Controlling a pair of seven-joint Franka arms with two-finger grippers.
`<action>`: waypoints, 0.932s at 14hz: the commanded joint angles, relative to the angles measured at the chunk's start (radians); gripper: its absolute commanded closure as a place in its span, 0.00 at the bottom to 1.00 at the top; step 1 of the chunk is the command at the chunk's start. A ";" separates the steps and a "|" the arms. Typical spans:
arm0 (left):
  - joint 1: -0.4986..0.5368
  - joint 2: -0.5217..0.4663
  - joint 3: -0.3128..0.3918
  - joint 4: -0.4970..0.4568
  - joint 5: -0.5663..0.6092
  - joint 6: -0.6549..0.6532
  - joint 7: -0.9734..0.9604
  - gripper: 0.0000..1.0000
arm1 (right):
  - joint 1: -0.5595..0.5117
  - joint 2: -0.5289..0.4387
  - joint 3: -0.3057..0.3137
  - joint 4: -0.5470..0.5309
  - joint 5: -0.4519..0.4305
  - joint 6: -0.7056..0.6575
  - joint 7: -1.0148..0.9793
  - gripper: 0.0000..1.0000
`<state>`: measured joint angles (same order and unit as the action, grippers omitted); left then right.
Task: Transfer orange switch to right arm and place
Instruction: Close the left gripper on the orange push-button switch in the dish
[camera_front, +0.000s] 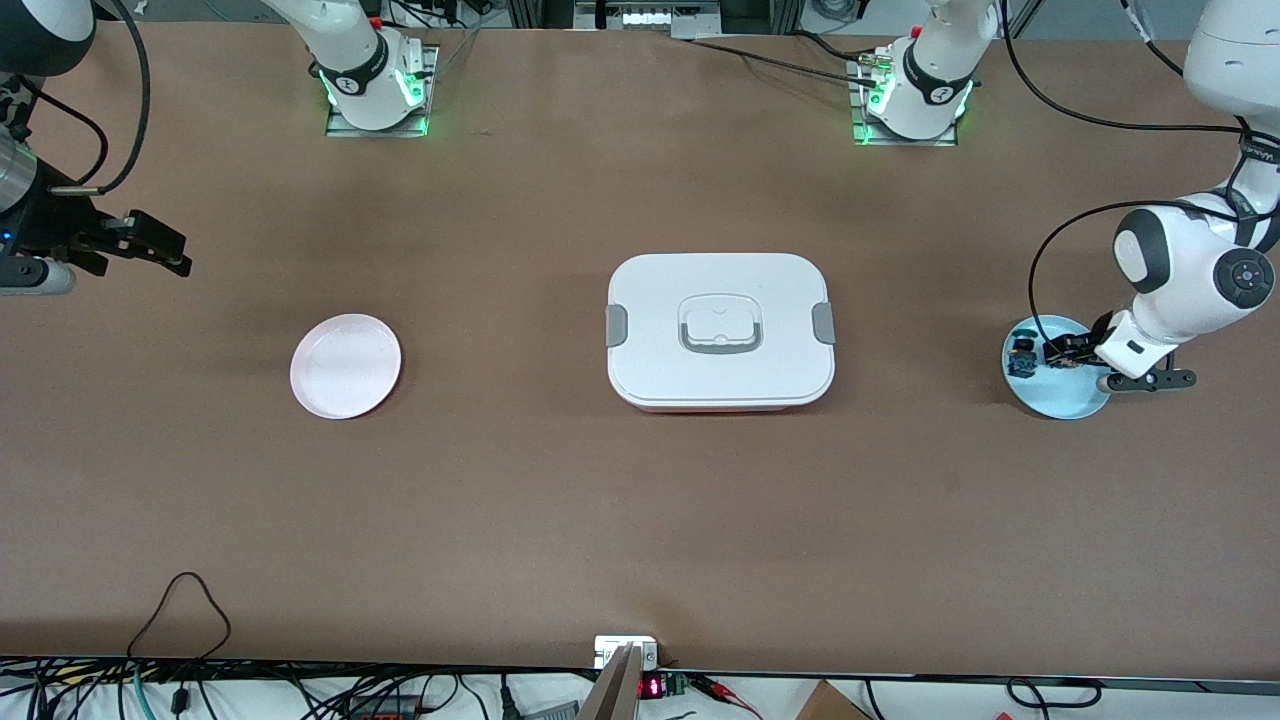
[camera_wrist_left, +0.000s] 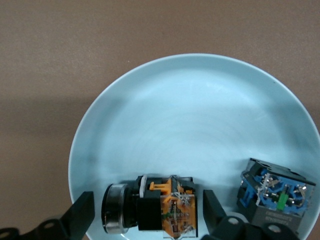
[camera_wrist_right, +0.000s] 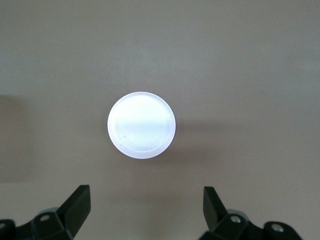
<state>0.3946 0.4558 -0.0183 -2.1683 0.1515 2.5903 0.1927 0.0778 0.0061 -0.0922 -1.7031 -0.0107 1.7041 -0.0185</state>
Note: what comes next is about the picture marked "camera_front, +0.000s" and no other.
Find small dark electronic part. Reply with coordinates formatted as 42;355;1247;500
1007;322;1042;380

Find light blue round plate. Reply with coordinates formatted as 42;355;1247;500
1002;314;1115;421

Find camouflage patterned object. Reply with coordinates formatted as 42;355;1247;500
0;74;43;141

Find pale pink round plate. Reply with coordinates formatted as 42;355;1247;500
290;313;403;421

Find white lunch box grey latches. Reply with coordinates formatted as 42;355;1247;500
606;252;837;414

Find brown cardboard piece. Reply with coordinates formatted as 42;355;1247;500
794;680;874;720

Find red and black test leads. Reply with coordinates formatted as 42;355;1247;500
689;673;764;720

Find grey metal bar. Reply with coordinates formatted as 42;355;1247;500
577;645;644;720

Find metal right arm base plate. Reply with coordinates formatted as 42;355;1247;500
325;44;441;139

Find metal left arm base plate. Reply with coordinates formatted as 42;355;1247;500
849;55;961;149

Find thin black looped cable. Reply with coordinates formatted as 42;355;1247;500
125;571;234;662

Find black cable loop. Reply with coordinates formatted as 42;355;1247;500
1004;677;1104;712

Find black base supply cable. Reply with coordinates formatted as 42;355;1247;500
668;34;883;87

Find silver metal frame equipment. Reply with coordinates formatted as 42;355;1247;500
573;0;723;39

